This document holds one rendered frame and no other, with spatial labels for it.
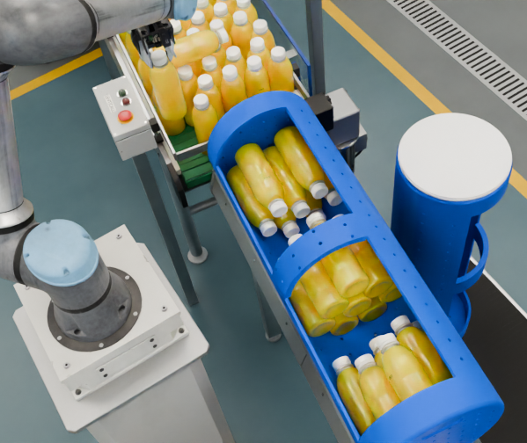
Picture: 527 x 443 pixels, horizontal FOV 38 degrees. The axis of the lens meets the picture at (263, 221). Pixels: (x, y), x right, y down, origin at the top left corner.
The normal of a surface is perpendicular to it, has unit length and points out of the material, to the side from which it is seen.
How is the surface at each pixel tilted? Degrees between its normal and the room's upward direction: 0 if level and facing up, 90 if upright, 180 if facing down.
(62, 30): 69
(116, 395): 0
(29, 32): 58
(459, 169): 0
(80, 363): 2
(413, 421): 22
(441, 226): 90
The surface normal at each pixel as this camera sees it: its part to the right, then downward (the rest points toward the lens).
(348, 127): 0.40, 0.74
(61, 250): 0.00, -0.54
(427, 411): -0.25, -0.49
